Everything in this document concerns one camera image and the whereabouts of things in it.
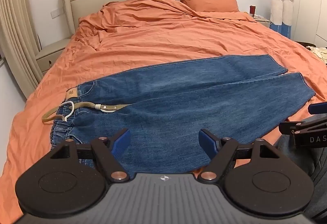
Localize orange duvet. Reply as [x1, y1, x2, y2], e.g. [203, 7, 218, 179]
[0, 0, 327, 222]

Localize beige curtain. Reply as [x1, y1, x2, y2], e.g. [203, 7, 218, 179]
[0, 0, 44, 100]

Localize white alpaca plush toy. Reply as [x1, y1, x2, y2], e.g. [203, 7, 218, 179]
[281, 0, 295, 37]
[269, 0, 286, 33]

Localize blue denim pants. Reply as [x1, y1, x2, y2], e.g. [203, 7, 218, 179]
[50, 54, 316, 174]

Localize olive fabric belt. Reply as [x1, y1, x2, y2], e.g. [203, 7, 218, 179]
[42, 102, 131, 123]

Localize beige nightstand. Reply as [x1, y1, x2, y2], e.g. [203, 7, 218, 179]
[35, 38, 72, 74]

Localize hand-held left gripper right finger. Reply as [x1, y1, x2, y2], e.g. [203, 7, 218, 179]
[198, 129, 279, 184]

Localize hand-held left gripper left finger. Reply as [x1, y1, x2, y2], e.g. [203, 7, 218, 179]
[50, 128, 131, 183]

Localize white nightstand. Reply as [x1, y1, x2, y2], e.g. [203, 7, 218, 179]
[252, 13, 272, 28]

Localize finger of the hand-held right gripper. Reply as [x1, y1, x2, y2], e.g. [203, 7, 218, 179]
[279, 120, 327, 136]
[308, 102, 327, 114]

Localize pile of pale clothes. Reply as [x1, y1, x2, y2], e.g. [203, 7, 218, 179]
[306, 45, 327, 63]

